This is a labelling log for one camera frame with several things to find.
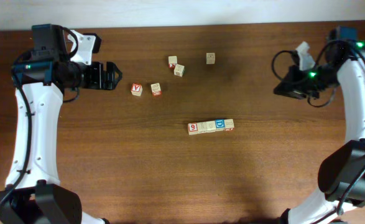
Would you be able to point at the letter K wooden block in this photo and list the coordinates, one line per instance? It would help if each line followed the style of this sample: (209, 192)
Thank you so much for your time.
(179, 70)

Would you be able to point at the number 1 wooden block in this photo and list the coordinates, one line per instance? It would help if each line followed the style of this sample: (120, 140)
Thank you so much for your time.
(202, 127)

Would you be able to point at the snail picture wooden block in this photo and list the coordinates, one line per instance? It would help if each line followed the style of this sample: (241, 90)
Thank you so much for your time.
(156, 89)

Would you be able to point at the letter E wooden block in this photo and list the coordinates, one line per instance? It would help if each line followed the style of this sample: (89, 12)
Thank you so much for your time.
(172, 60)

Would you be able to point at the green sided wooden block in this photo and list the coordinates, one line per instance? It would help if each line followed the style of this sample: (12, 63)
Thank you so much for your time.
(210, 126)

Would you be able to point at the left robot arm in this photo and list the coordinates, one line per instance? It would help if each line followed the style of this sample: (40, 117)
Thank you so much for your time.
(61, 59)

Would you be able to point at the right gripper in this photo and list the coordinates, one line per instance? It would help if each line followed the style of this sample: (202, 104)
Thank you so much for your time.
(288, 89)

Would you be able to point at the red letter A block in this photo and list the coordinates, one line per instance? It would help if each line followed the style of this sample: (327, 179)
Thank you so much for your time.
(136, 89)

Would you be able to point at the green sided far block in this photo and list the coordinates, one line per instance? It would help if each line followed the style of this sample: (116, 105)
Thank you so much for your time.
(210, 58)

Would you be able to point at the red number 6 block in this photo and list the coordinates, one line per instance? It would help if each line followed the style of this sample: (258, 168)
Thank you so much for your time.
(192, 128)

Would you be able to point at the red sided block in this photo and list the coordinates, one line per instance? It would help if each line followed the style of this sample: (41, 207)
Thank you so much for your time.
(229, 124)

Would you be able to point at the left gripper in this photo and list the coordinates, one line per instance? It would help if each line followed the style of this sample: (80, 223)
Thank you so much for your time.
(99, 83)

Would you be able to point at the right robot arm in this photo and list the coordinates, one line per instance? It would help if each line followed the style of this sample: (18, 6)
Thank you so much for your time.
(341, 176)

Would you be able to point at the blue letter D block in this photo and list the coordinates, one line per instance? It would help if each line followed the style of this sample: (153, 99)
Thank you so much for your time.
(220, 124)

